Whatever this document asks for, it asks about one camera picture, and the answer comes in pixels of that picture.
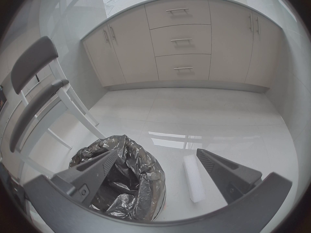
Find beige cabinet with drawers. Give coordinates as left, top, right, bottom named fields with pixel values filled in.
left=81, top=0, right=285, bottom=93

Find white chair with grey seat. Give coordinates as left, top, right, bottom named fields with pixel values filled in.
left=9, top=36, right=107, bottom=179

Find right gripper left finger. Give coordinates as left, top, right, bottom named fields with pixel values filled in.
left=52, top=150, right=119, bottom=205

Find white foam piece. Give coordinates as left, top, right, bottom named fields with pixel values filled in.
left=182, top=154, right=206, bottom=203

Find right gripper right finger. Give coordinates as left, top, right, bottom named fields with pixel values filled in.
left=196, top=148, right=263, bottom=205

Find black plastic bag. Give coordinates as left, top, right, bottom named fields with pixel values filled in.
left=69, top=134, right=167, bottom=222

